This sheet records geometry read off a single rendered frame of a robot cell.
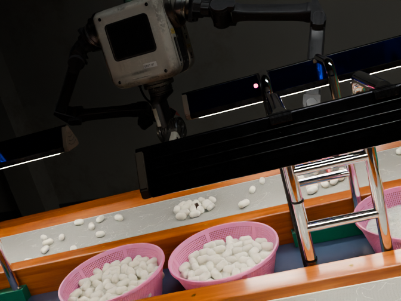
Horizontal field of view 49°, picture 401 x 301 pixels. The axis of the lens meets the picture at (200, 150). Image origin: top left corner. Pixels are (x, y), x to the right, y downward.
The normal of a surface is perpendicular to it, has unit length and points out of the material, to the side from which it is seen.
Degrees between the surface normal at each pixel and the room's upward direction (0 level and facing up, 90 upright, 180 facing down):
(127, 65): 90
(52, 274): 90
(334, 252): 0
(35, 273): 90
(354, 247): 0
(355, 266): 0
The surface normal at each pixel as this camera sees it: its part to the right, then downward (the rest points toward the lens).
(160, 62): -0.30, 0.32
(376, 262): -0.27, -0.93
